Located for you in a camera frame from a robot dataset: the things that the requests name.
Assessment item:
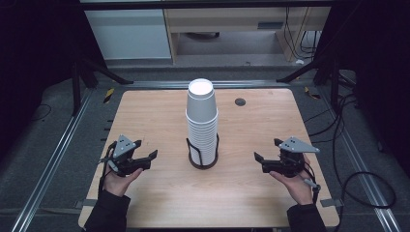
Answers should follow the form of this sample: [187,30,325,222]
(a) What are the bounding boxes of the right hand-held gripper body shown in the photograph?
[261,136,321,178]

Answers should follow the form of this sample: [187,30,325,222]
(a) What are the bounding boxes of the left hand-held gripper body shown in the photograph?
[100,133,153,178]

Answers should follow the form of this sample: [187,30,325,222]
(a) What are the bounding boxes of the black wire cup holder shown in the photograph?
[186,132,220,170]

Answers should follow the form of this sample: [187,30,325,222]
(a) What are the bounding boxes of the stack of white paper cups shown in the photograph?
[185,77,220,167]

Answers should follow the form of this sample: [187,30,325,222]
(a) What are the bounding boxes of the person's left hand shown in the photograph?
[102,160,144,198]

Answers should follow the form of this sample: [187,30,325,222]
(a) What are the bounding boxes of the person's right hand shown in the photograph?
[269,154,314,206]

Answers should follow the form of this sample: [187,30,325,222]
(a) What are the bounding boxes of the yellow black tape strip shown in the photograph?
[304,86,322,101]
[102,88,116,104]

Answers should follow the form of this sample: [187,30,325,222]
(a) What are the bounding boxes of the grey tape piece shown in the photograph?
[73,198,99,210]
[319,198,343,208]

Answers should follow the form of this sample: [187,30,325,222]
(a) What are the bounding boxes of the black metal stand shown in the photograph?
[71,57,134,117]
[276,52,341,112]

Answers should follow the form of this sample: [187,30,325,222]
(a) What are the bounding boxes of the white cabinet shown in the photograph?
[83,9,172,61]

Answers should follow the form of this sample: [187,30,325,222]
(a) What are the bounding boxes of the wooden desk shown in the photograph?
[162,7,332,64]

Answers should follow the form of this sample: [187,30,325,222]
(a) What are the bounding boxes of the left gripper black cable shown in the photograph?
[98,140,118,194]

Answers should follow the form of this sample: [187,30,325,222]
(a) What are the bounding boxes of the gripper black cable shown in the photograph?
[98,140,118,194]
[302,160,322,206]

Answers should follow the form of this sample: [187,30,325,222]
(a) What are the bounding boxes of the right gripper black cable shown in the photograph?
[302,160,322,206]

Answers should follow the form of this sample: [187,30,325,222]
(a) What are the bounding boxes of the metal floor rail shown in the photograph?
[316,86,403,232]
[123,79,291,90]
[10,87,95,232]

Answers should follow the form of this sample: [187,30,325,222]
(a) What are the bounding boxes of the black looped floor cable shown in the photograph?
[303,91,397,232]

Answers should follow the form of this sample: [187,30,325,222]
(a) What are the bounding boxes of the thin black floor cable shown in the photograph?
[29,102,53,123]

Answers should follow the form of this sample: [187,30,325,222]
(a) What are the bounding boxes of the black cables under desk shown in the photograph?
[284,7,323,61]

